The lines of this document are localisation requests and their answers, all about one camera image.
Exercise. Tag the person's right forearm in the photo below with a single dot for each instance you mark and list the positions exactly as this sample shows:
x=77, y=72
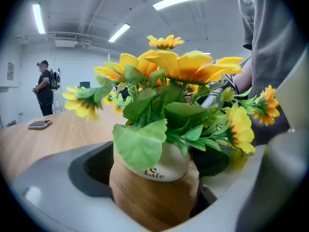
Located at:
x=243, y=77

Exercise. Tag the green bin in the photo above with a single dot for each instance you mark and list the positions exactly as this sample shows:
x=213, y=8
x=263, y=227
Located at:
x=85, y=84

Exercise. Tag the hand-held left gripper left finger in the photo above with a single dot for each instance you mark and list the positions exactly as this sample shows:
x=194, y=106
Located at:
x=60, y=197

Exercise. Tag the smartphone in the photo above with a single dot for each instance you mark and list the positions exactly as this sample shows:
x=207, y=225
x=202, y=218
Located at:
x=39, y=124

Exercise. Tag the wall poster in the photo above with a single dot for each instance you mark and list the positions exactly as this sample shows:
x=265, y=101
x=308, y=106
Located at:
x=10, y=71

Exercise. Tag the person's grey printed shirt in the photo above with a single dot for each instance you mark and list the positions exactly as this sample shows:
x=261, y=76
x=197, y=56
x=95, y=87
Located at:
x=270, y=33

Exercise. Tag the ceiling air conditioner unit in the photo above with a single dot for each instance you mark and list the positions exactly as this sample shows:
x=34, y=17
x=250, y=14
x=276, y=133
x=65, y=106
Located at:
x=66, y=40

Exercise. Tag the ceiling light tube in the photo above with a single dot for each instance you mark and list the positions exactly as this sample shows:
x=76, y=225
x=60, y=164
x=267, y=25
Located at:
x=181, y=0
x=119, y=33
x=206, y=53
x=38, y=18

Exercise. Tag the yellow sunflowers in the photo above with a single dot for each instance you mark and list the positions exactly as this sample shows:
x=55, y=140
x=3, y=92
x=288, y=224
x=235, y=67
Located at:
x=169, y=120

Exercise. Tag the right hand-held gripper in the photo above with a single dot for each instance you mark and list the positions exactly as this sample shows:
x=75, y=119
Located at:
x=231, y=83

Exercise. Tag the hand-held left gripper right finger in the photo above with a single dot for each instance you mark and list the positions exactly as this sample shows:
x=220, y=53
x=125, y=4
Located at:
x=222, y=202

